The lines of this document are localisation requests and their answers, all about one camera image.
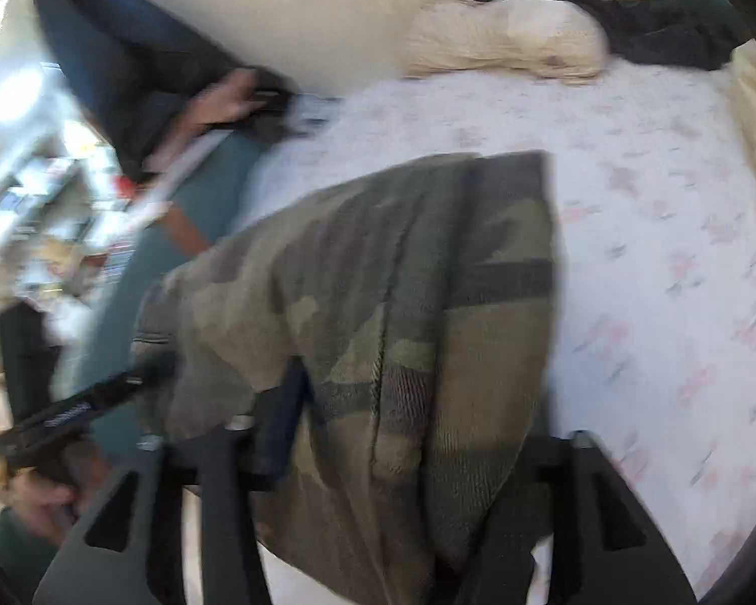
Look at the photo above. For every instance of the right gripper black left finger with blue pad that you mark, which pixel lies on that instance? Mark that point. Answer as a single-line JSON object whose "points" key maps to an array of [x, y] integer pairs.
{"points": [[189, 499]]}

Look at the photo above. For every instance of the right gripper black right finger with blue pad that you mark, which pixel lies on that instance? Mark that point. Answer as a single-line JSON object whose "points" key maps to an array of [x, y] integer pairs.
{"points": [[605, 548]]}

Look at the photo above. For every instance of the camouflage pants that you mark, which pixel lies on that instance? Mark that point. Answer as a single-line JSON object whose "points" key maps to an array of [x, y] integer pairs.
{"points": [[420, 302]]}

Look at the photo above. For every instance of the person's left hand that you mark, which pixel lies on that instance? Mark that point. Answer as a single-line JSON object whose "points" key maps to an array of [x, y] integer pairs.
{"points": [[41, 504]]}

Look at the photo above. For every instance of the floral white bed sheet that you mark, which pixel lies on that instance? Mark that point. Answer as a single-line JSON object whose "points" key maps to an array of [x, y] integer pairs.
{"points": [[655, 196]]}

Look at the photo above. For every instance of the teal orange bed footboard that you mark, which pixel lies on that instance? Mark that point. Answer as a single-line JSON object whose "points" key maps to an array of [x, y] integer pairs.
{"points": [[191, 220]]}

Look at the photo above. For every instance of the cream knitted pillow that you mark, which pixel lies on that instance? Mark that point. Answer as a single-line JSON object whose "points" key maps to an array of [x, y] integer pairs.
{"points": [[546, 38]]}

